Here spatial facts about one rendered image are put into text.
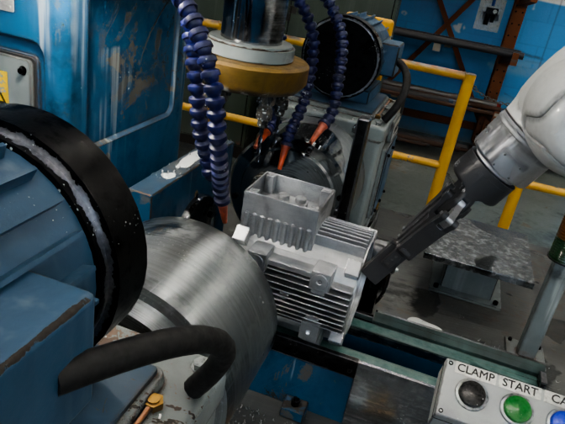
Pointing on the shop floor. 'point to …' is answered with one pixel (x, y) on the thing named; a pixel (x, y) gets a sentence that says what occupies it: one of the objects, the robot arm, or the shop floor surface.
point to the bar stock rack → (488, 112)
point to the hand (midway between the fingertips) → (385, 262)
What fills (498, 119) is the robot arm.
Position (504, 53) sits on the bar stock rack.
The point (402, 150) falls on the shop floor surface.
